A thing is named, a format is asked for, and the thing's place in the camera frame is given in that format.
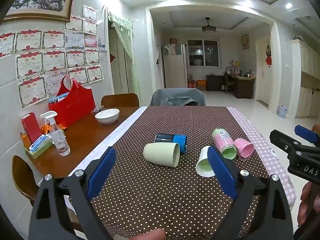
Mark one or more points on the dark low cabinet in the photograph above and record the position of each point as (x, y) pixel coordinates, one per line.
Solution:
(214, 82)

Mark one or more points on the clear spray bottle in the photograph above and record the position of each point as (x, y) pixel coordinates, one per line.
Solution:
(58, 140)

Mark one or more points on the green cup with pink label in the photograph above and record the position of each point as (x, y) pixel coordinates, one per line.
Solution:
(223, 140)

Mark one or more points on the ceiling lamp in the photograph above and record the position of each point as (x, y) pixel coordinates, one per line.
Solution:
(209, 27)

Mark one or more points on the green tray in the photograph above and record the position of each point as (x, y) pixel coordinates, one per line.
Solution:
(37, 150)

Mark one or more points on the white refrigerator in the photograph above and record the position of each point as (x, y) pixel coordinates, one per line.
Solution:
(173, 66)

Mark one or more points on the small framed wall picture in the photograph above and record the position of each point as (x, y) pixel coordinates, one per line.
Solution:
(245, 41)

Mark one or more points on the person's left hand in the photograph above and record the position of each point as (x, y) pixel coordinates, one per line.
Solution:
(153, 235)

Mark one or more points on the white cloth strip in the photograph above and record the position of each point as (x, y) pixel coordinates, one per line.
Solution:
(105, 142)

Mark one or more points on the group of wall certificates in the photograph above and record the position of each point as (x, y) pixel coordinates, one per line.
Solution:
(50, 55)

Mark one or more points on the blue cup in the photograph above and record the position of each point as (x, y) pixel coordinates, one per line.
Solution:
(178, 141)

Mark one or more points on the pale green cup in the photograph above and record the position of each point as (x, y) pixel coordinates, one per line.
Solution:
(160, 153)

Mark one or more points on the wooden table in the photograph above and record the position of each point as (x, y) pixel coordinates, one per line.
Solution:
(82, 135)

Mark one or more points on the green door curtain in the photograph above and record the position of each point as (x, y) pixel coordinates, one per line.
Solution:
(125, 42)

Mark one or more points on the window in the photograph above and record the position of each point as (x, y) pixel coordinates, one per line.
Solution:
(203, 53)

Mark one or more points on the pink checkered tablecloth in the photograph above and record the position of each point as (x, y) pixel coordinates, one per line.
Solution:
(272, 155)

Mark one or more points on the dark wooden desk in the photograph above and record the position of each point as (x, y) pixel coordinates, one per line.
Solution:
(241, 85)

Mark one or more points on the red hanging decoration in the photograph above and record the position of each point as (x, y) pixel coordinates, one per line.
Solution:
(268, 58)

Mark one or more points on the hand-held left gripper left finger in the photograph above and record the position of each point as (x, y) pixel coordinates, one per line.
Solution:
(100, 173)

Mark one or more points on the white cup with green inside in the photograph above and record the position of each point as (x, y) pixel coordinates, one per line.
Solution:
(203, 166)

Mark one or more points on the light blue jug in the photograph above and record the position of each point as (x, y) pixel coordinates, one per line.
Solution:
(282, 111)

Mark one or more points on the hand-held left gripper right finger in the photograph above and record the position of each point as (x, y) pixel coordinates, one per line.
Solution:
(222, 173)

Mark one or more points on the red carton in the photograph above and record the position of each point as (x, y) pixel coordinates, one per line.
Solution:
(30, 126)

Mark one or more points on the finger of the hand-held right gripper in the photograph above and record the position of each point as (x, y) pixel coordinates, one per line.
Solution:
(285, 140)
(306, 134)

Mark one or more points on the office chair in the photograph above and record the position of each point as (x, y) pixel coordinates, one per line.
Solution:
(227, 83)

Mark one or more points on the white bowl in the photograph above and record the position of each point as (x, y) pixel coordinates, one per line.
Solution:
(107, 115)

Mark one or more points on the white door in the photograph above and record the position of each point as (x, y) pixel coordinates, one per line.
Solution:
(263, 70)

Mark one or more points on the white wall cabinet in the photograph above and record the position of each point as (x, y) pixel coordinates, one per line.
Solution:
(307, 77)

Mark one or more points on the red boxes on floor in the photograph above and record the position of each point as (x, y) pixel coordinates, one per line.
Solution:
(197, 83)

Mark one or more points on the red bag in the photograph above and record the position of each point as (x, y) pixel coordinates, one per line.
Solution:
(72, 107)

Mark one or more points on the blue and white box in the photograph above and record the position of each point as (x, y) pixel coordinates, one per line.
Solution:
(38, 142)

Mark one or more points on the chair with grey jacket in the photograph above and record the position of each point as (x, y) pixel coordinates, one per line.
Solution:
(177, 97)

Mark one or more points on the brown polka dot tablecloth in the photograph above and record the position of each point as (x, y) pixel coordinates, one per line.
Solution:
(160, 192)

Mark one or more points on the wooden chair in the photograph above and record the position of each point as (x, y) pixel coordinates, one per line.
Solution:
(120, 100)
(22, 177)

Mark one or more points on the person's right hand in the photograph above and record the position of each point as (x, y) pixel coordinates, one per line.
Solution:
(305, 202)

